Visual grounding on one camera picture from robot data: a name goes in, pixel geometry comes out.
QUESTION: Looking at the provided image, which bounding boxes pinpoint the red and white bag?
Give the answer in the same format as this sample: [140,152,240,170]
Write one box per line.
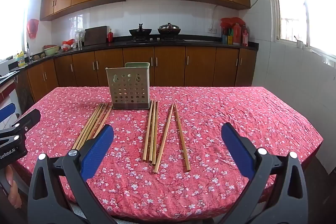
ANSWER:
[62,39,75,51]

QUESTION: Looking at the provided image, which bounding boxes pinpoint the white power cable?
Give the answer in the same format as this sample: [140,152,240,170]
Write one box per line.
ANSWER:
[211,5,219,29]

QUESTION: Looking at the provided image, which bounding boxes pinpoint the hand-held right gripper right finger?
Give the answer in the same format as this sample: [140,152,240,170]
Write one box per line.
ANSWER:
[214,122,309,224]

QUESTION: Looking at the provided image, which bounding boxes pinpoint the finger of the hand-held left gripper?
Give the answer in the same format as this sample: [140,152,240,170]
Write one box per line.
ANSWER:
[0,109,42,147]

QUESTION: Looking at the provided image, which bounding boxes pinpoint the black wok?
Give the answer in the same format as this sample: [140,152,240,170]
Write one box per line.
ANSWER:
[129,23,153,36]

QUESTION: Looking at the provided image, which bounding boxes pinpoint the pot with lid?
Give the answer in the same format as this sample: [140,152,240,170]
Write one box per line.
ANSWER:
[157,22,181,35]

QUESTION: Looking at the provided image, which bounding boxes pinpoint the clear glass jar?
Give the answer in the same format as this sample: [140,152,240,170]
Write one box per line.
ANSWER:
[75,29,86,47]

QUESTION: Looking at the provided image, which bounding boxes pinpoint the black gas stove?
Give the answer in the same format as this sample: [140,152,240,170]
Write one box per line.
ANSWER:
[126,36,184,43]

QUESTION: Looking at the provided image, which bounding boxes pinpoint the colourful condiment packets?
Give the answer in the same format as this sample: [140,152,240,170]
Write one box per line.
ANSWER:
[222,27,234,45]

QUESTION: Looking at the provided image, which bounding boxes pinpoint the blue chair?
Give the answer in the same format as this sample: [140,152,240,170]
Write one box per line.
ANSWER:
[0,103,15,123]

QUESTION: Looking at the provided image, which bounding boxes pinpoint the window above sink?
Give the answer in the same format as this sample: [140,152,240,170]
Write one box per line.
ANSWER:
[0,0,32,62]

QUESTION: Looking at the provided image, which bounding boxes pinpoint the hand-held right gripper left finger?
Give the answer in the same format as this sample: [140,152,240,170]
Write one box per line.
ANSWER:
[28,124,116,224]

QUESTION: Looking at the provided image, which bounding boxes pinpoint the long wooden chopstick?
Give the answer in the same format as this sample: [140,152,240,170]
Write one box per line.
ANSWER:
[154,104,174,174]
[142,99,153,162]
[152,101,159,165]
[148,100,156,163]
[174,105,191,171]

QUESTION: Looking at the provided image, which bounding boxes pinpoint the green basin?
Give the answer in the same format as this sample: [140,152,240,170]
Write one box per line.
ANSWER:
[43,46,59,56]

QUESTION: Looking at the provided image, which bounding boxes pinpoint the bundle of wooden chopsticks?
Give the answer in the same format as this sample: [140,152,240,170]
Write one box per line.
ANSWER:
[71,102,113,151]

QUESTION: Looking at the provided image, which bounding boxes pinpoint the person's left hand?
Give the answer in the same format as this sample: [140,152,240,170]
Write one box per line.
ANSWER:
[6,164,24,210]

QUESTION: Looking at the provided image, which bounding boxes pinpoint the wooden base cabinets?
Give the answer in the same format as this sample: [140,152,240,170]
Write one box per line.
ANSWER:
[13,46,257,104]

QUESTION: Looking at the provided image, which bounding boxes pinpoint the large side window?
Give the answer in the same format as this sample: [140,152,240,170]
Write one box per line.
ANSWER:
[264,0,336,56]

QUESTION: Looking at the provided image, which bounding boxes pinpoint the dark wooden cutting board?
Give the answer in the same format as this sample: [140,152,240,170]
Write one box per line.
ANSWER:
[84,26,108,46]

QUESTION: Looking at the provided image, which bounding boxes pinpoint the red plastic bottle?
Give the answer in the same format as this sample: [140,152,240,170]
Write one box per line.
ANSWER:
[241,25,249,47]

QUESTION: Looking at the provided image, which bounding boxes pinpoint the large red bottle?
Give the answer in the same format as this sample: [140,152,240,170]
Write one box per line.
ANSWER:
[232,23,242,45]

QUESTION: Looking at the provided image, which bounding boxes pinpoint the green perforated chopstick holder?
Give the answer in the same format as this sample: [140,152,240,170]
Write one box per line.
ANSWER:
[105,62,151,110]

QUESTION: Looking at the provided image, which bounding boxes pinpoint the red floral tablecloth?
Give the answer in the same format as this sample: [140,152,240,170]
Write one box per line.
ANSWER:
[16,86,324,222]

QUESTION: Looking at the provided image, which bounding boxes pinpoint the black kitchen countertop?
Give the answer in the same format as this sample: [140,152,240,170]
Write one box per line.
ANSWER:
[0,34,259,77]

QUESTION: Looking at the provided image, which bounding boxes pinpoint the red plastic bag on hook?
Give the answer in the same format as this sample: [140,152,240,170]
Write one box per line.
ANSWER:
[27,19,40,39]

